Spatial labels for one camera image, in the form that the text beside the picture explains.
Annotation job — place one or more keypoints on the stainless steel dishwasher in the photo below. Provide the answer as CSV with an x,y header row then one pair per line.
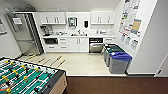
x,y
96,46

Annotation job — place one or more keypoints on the white under-sink cabinet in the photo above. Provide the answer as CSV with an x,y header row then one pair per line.
x,y
79,44

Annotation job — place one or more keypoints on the chrome sink faucet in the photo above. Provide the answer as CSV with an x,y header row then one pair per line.
x,y
80,32

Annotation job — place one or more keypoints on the black soap dispenser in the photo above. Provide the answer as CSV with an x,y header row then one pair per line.
x,y
86,24

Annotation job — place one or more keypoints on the grey bin with black lid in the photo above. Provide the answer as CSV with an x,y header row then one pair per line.
x,y
107,45

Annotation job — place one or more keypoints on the dish rack with utensils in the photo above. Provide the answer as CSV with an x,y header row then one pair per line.
x,y
60,33

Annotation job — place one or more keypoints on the grey bin with green lid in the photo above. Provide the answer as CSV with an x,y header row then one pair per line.
x,y
113,50

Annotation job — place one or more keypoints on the white wide drawer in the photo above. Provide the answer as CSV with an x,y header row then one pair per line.
x,y
51,48

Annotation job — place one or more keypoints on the black built-in microwave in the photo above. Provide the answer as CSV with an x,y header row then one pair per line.
x,y
51,41

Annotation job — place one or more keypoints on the grey bin with blue lid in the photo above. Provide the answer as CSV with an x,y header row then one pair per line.
x,y
120,63

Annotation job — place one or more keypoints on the stainless steel refrigerator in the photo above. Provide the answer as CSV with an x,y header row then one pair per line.
x,y
25,33

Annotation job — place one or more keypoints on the green foosball table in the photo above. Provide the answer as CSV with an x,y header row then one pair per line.
x,y
26,78

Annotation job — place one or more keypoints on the white room door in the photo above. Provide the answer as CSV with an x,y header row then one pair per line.
x,y
162,70

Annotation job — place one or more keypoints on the white upper wall cabinet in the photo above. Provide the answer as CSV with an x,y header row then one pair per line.
x,y
103,17

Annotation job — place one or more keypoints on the large colourful wall poster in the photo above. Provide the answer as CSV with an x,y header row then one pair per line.
x,y
128,15

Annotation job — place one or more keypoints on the orange wall notice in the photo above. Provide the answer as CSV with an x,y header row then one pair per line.
x,y
136,25

